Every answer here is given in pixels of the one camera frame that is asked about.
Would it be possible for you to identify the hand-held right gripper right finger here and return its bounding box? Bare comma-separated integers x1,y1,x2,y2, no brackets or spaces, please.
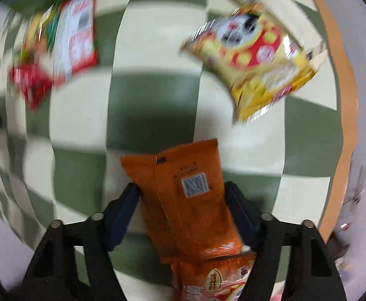
225,181,348,301

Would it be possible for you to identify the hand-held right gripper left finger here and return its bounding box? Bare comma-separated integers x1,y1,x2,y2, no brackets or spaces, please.
12,182,140,301

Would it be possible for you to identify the orange snack packet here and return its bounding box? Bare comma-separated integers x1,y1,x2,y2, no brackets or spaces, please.
119,138,245,261

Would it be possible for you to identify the orange packet with round label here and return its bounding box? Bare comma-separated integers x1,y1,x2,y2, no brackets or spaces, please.
170,251,258,301

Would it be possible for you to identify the small red snack packet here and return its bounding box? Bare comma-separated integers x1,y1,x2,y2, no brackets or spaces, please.
8,62,54,111

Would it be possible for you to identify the yellow and green snack packet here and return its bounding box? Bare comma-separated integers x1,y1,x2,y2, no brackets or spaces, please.
19,5,61,67

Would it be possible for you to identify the green and white checkered mat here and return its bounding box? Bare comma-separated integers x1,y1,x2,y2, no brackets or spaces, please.
0,0,359,290

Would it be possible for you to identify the red and white snack packet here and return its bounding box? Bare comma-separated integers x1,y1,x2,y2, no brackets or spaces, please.
52,0,99,86

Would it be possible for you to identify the yellow panda snack packet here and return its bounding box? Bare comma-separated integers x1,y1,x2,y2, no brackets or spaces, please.
180,3,317,126

